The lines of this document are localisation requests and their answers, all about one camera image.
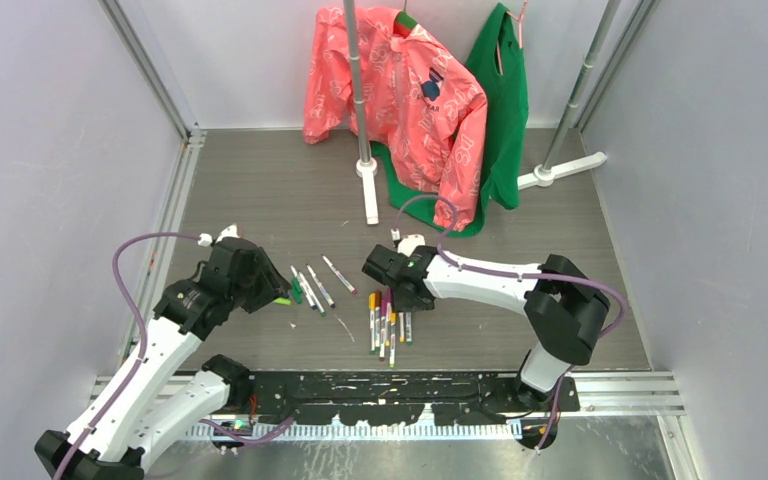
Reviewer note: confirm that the left rack pole with foot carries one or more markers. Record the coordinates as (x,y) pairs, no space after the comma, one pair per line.
(366,165)

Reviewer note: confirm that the brown cap marker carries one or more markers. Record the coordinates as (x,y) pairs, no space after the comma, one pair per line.
(377,319)

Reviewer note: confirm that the lower magenta cap marker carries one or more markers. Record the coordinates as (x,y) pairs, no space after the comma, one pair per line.
(382,351)

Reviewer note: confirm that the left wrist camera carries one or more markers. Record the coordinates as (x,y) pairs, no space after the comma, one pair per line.
(208,240)

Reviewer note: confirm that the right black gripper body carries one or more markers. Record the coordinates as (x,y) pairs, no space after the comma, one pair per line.
(401,303)

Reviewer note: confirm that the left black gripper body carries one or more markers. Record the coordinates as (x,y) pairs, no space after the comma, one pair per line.
(260,288)

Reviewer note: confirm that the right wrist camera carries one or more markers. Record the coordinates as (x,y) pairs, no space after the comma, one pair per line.
(406,244)

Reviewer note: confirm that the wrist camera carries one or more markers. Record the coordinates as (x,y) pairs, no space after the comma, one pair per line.
(406,244)
(208,240)

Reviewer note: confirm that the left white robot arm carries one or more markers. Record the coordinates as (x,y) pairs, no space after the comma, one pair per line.
(127,428)

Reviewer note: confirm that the pink patterned jacket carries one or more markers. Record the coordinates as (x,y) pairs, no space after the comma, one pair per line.
(420,102)

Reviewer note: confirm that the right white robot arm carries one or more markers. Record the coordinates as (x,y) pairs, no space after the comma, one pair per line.
(566,310)

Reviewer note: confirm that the green garment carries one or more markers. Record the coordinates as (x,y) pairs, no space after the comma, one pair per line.
(497,62)

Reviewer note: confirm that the green clip pen cap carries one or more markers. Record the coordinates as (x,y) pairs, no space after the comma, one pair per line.
(297,292)

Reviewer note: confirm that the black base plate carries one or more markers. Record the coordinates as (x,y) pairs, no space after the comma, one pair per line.
(393,398)

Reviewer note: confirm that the rack pole with foot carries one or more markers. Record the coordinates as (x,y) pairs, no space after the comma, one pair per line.
(550,170)
(366,165)

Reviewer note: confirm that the short yellow cap marker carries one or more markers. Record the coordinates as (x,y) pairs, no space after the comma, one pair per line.
(393,339)

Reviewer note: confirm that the right rack pole with foot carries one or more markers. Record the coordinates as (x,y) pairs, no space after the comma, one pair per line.
(550,170)

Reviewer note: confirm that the blue cap marker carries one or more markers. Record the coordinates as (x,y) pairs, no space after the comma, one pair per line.
(339,275)

